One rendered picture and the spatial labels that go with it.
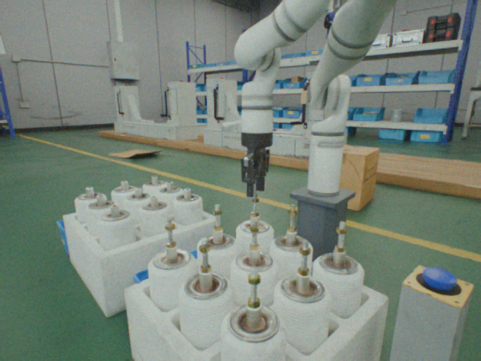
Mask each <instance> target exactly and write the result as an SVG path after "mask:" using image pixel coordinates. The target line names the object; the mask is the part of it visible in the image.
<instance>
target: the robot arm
mask: <svg viewBox="0 0 481 361"><path fill-rule="evenodd" d="M396 2H397V0H348V1H347V2H346V3H345V4H344V5H343V6H342V7H341V8H340V9H339V10H338V11H337V13H336V16H335V17H334V20H333V22H332V25H331V28H330V31H329V35H328V37H327V40H326V44H325V47H324V51H323V54H322V56H321V59H320V62H319V64H318V66H317V68H316V71H315V72H314V75H313V77H312V78H311V81H310V84H309V86H308V92H307V102H308V105H309V107H310V108H312V109H315V110H333V112H332V115H331V116H330V117H328V118H327V119H325V120H323V121H321V122H317V123H315V124H313V125H312V126H311V142H310V154H309V166H308V188H307V192H308V193H310V194H311V195H315V196H322V197H332V196H337V195H339V187H340V180H341V165H342V157H343V149H344V133H345V127H346V119H347V112H348V107H349V98H350V94H351V82H350V79H349V77H348V76H346V75H341V74H343V73H344V72H346V71H347V70H349V69H351V68H352V67H354V66H355V65H356V64H358V63H359V62H360V61H362V60H363V58H365V56H366V55H367V54H368V52H369V50H370V49H371V46H372V44H373V43H374V41H375V39H376V38H377V36H378V34H379V32H380V30H381V28H382V26H383V24H384V22H385V21H386V19H387V17H388V16H389V14H390V12H391V11H392V9H393V7H394V5H395V4H396ZM330 3H331V0H283V2H282V3H281V4H280V5H279V6H278V7H277V8H276V10H275V11H274V12H273V13H272V14H271V15H270V16H268V17H266V18H265V19H263V20H261V21H260V22H258V23H257V24H256V25H254V26H253V27H251V28H250V29H248V30H247V31H246V32H244V33H243V34H242V36H241V37H240V38H239V40H238V41H237V43H236V45H235V50H234V57H235V61H236V63H237V64H238V65H239V66H240V67H242V68H243V69H250V70H256V75H255V78H254V80H253V81H252V82H247V83H245V84H244V86H243V89H242V114H241V121H239V120H238V121H232V122H224V123H223V124H222V132H234V131H239V130H241V145H242V146H243V147H247V149H248V150H247V155H246V157H241V160H240V161H241V177H242V182H244V183H246V198H249V199H254V198H256V190H257V191H264V190H265V186H266V177H265V176H266V175H267V172H268V171H269V160H270V149H266V148H268V147H271V146H272V144H273V110H272V109H273V88H274V85H275V83H276V78H277V74H278V70H279V67H280V63H281V50H280V47H287V46H290V45H292V44H293V43H294V42H295V41H297V40H298V39H299V38H300V37H301V36H302V35H304V34H305V33H306V32H307V31H308V30H309V29H310V28H311V27H312V26H313V25H314V24H315V23H316V22H317V21H318V20H319V19H320V18H321V16H322V15H323V13H324V12H325V11H326V9H327V7H328V6H329V4H330ZM249 175H250V177H249ZM257 175H258V176H257Z"/></svg>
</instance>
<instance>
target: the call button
mask: <svg viewBox="0 0 481 361"><path fill-rule="evenodd" d="M422 276H423V278H424V280H425V282H426V283H427V284H428V285H430V286H431V287H434V288H435V289H440V290H450V289H451V288H452V287H455V286H456V285H457V278H456V276H455V275H453V274H452V273H450V272H449V271H446V270H444V269H441V268H437V267H428V268H425V269H423V272H422Z"/></svg>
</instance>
